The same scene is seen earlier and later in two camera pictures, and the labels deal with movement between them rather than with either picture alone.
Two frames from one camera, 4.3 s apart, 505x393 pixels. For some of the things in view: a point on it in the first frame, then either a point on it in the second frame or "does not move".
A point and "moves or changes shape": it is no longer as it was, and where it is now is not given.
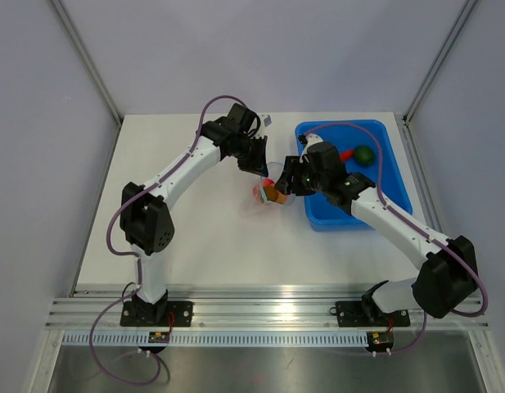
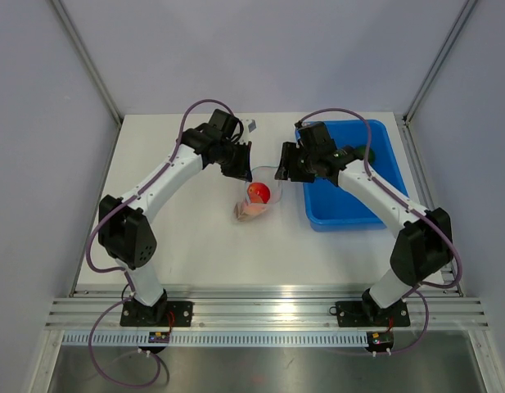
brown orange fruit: [273, 195] to [238, 211]
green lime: [364, 155] does not move
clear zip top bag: [265, 196] moves or changes shape
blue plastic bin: [367, 148] does not move
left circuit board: [159, 337] does not move
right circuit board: [378, 341] does not move
